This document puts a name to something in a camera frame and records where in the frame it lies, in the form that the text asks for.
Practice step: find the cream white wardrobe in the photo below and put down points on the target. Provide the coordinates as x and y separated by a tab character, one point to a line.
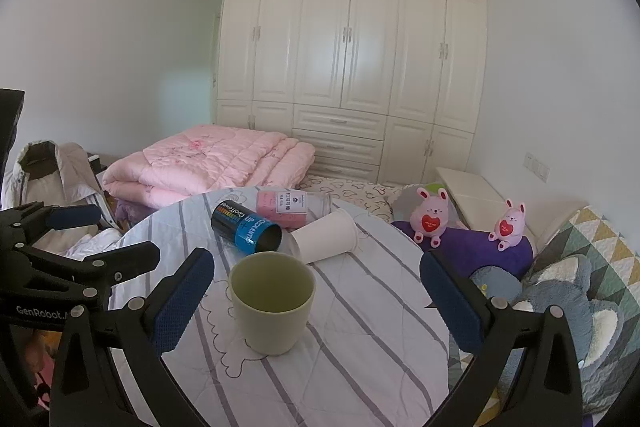
350	47

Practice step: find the white paper cup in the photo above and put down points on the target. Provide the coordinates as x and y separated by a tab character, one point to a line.
325	237

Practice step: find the black and blue cup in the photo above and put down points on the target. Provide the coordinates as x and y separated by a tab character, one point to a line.
245	227

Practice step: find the heart print bed sheet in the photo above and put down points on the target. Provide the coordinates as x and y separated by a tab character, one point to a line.
350	194

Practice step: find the pink rabbit toy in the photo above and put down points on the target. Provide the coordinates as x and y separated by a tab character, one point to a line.
430	219
509	227

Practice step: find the beige hooded jacket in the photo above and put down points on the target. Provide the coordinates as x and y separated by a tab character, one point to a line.
55	177

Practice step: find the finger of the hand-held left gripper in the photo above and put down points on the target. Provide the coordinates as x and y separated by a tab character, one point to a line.
75	216
127	256

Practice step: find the pale green cup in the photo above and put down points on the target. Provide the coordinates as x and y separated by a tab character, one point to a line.
272	312

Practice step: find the grey elephant plush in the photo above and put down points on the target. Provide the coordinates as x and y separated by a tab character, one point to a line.
565	302

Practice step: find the clear glass cup pink label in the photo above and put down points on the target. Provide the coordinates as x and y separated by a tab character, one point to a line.
292	207

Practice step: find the pink folded quilt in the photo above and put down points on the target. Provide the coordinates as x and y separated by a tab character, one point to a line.
210	157

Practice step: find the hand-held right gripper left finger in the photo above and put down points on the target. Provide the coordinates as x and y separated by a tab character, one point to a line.
177	302

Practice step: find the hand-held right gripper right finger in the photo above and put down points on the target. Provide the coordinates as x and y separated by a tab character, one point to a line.
452	302

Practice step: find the white wall switch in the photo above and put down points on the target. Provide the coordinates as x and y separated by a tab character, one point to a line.
536	165

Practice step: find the blue grey plush toy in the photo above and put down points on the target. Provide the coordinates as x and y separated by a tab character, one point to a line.
495	284

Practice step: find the dark wooden nightstand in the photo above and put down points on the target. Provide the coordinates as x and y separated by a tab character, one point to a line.
96	162

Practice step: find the purple pillow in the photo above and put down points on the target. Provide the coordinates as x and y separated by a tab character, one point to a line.
465	252

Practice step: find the triangle patchwork quilt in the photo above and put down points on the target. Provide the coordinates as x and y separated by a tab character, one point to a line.
605	247

